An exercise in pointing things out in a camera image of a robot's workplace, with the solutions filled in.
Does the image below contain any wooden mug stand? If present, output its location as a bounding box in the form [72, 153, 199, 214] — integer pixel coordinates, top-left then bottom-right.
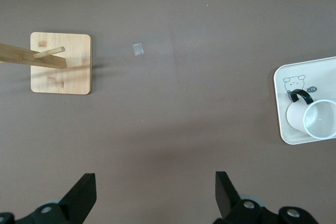
[0, 31, 93, 95]

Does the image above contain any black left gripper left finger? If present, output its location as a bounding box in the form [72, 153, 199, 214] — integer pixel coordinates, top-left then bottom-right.
[0, 173, 97, 224]

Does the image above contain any small clear tape piece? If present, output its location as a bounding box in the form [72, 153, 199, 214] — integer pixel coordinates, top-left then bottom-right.
[132, 42, 145, 56]

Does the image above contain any white smiley mug black handle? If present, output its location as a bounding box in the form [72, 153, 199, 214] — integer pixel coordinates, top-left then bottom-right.
[285, 89, 336, 140]

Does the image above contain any white rabbit print tray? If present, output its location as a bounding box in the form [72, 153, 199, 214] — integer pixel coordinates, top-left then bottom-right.
[272, 56, 336, 145]

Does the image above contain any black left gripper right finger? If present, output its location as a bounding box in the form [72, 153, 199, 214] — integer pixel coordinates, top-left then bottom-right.
[214, 171, 318, 224]

